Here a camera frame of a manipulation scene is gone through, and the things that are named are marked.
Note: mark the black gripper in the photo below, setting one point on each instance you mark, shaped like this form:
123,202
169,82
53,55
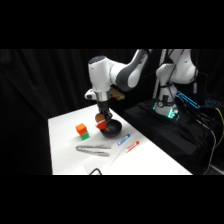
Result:
104,106

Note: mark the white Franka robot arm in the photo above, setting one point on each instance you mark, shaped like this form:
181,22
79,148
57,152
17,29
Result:
100,73

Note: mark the black bowl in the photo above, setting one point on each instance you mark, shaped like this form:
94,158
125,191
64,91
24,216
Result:
115,131

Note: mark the blue marker pen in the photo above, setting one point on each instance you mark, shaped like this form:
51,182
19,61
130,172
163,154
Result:
123,139

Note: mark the orange block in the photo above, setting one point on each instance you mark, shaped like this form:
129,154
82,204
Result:
81,128

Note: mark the green block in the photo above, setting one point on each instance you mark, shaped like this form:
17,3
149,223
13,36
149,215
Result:
85,136

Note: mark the grey metal tongs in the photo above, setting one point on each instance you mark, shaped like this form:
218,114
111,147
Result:
96,146

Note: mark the red marker pen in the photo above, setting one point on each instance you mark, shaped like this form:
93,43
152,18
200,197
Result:
132,146

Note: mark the black cloth-covered stand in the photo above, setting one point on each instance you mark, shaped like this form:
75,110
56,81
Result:
160,140

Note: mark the green status light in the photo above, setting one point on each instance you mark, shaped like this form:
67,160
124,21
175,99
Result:
173,115

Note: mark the black curtain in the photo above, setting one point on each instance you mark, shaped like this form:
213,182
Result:
33,83

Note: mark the blue lit strip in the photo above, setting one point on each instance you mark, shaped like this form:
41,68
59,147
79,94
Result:
188,99

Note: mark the tan wrist camera mount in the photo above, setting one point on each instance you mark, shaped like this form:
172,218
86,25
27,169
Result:
118,95

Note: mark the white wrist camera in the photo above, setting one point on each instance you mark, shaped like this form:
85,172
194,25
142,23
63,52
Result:
89,95

